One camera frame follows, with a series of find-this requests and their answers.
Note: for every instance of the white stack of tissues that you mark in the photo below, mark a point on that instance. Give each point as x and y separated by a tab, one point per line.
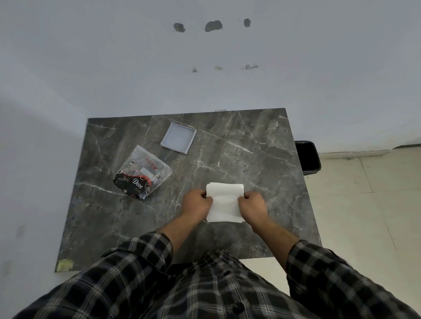
225	200

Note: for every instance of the black trash bin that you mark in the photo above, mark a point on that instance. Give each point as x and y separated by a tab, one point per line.
307	157

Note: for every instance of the Dove tissue plastic pack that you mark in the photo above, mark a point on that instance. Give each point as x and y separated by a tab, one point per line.
138	177

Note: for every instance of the person's left hand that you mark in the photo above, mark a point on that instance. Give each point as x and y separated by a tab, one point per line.
195	207

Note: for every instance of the white box lid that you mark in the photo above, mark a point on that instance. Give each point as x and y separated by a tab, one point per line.
177	138

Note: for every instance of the person's right forearm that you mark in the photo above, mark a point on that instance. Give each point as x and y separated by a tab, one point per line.
329	279

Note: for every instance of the person's right hand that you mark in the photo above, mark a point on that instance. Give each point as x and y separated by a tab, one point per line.
255	208

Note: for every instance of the person's plaid shirt torso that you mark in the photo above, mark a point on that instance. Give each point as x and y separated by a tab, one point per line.
213	289

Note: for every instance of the yellowish tape patch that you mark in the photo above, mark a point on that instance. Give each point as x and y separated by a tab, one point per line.
64	265

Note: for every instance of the person's left forearm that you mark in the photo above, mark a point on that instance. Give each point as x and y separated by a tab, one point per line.
115	279

